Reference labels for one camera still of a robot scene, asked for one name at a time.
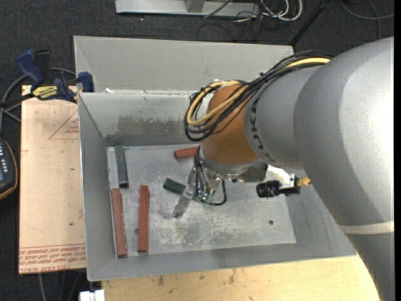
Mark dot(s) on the long red-brown flat block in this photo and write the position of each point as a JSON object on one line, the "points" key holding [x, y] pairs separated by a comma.
{"points": [[143, 218], [119, 223]]}

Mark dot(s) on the long dark green flat block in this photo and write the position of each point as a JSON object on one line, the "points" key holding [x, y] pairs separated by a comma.
{"points": [[121, 166]]}

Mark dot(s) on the short red-brown flat block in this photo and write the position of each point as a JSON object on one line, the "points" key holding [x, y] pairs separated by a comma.
{"points": [[186, 152]]}

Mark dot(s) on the black cylinder on white bracket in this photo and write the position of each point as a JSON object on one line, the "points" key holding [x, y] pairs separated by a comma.
{"points": [[269, 189]]}

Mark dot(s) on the grey metal bin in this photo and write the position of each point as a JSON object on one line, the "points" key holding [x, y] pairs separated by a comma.
{"points": [[219, 230]]}

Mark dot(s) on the short dark green flat block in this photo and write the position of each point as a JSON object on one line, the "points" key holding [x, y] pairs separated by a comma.
{"points": [[173, 185]]}

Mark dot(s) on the brown cardboard board red print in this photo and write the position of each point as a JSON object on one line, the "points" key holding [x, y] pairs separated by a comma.
{"points": [[50, 183]]}

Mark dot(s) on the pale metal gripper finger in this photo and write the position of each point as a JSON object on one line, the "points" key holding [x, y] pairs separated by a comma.
{"points": [[184, 208], [178, 206]]}

